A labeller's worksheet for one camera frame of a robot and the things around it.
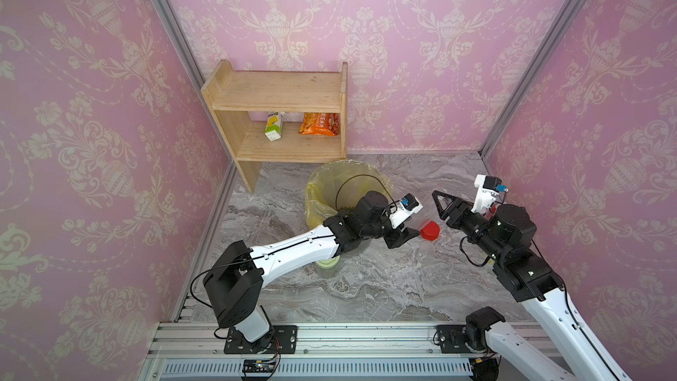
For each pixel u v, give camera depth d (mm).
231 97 779
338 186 878
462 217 585
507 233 487
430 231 920
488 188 579
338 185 883
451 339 731
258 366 725
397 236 656
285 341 740
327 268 758
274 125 945
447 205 636
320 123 956
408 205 627
